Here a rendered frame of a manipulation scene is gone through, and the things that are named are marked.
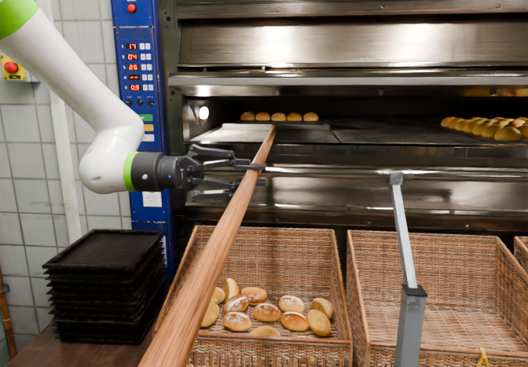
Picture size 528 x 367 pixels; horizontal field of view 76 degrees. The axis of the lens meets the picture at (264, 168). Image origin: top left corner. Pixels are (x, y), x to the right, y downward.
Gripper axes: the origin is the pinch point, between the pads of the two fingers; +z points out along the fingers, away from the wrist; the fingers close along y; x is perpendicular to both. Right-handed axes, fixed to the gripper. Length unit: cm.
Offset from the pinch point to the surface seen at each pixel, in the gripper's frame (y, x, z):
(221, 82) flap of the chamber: -21.0, -39.2, -14.8
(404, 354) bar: 40, 6, 35
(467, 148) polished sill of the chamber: 2, -54, 72
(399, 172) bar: 2.4, -15.6, 37.3
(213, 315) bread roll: 57, -27, -17
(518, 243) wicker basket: 36, -48, 92
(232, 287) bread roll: 54, -39, -12
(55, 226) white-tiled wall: 39, -54, -92
